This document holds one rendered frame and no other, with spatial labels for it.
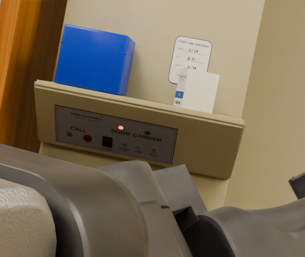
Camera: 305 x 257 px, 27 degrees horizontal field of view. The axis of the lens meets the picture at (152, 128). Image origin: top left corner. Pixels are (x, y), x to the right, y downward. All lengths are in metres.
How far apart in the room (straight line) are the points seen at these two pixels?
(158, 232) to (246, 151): 1.32
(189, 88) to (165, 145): 0.10
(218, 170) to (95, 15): 0.32
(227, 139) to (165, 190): 0.72
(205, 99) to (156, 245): 0.80
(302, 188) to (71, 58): 0.50
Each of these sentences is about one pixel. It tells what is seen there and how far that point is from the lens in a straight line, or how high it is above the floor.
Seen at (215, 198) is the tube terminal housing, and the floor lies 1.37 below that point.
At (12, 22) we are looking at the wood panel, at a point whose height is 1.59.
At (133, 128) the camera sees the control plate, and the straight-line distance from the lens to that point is 0.98.
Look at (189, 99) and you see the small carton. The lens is 0.97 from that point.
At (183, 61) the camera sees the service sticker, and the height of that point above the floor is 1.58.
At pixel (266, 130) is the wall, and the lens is 1.50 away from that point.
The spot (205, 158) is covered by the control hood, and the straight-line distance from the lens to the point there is 1.00.
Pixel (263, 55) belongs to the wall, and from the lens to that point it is 1.50.
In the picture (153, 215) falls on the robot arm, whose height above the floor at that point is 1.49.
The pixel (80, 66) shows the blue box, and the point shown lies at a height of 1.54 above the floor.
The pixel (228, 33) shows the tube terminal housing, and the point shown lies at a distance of 1.06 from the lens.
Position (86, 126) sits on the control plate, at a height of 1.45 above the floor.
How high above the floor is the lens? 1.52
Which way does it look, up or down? 3 degrees down
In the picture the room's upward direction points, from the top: 11 degrees clockwise
